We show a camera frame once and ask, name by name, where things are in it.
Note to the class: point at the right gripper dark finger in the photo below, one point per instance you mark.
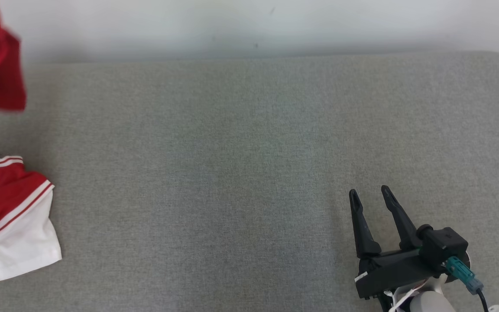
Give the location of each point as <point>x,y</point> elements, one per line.
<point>403,227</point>
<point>364,234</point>

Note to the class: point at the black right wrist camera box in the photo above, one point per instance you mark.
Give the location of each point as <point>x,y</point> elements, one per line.
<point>444,245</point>

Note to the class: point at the red jersey with white panel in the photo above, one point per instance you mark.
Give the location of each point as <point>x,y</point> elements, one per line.
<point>15,242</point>

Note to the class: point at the grey fabric sofa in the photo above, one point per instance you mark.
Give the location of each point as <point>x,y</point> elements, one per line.
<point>232,173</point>

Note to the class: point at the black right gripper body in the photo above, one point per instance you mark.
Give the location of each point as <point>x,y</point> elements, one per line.
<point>392,271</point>

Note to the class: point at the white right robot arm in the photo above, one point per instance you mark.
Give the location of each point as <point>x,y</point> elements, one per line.
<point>427,303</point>

